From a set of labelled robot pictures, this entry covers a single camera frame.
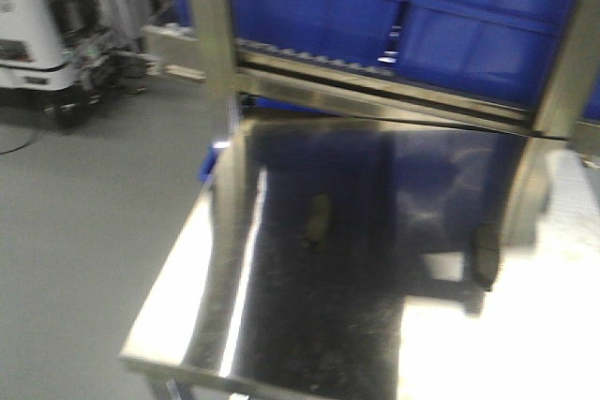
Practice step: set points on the steel rack upright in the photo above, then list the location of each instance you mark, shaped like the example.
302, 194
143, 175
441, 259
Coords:
213, 25
573, 75

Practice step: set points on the steel roller rack frame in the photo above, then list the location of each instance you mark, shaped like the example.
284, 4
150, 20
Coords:
318, 82

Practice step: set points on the steel rack upright right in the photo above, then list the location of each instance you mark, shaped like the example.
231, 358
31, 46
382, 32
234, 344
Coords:
573, 75

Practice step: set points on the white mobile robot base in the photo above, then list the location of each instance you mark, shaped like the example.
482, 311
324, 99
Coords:
64, 56

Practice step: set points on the brake pad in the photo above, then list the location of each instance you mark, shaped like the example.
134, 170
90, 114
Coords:
318, 219
485, 256

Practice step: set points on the steel rack upright left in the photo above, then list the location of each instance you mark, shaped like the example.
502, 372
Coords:
213, 25

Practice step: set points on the large blue crate right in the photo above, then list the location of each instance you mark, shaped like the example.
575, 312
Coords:
497, 49

